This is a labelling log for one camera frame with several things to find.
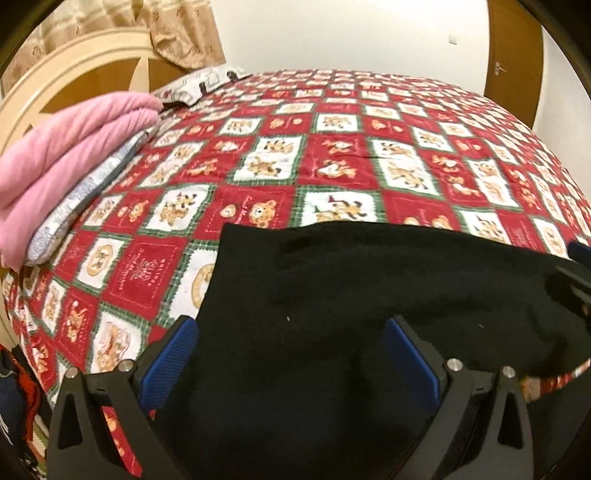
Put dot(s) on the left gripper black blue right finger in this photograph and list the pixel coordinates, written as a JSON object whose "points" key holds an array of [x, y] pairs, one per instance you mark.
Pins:
{"points": [[479, 426]]}

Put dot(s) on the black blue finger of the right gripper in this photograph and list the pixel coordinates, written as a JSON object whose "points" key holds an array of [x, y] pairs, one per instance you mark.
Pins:
{"points": [[580, 253], [571, 291]]}

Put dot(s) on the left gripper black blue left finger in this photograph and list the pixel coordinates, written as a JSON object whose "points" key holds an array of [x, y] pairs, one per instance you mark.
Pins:
{"points": [[81, 445]]}

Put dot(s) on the black knit pants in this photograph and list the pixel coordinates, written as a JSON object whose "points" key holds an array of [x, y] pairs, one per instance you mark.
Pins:
{"points": [[290, 379]]}

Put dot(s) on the dark clothes pile beside bed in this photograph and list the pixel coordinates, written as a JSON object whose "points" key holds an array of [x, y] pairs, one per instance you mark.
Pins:
{"points": [[20, 401]]}

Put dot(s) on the brown wooden door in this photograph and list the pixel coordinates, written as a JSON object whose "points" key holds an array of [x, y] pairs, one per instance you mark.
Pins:
{"points": [[516, 42]]}

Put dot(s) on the pink folded blanket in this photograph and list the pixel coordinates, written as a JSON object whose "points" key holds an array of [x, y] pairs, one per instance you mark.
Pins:
{"points": [[38, 170]]}

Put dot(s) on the red patchwork bear bedspread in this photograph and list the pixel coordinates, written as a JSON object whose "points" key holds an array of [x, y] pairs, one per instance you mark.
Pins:
{"points": [[277, 150]]}

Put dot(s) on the grey patterned pillow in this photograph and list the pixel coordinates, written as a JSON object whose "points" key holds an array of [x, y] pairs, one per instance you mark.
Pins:
{"points": [[190, 88]]}

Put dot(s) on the cream wooden headboard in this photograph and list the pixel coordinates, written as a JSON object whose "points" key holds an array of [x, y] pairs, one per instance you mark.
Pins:
{"points": [[86, 67]]}

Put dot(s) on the beige patterned curtain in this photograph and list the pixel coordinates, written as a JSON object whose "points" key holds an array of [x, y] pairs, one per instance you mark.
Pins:
{"points": [[183, 32]]}

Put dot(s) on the silver door handle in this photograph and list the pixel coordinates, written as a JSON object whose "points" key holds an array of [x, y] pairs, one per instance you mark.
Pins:
{"points": [[498, 69]]}

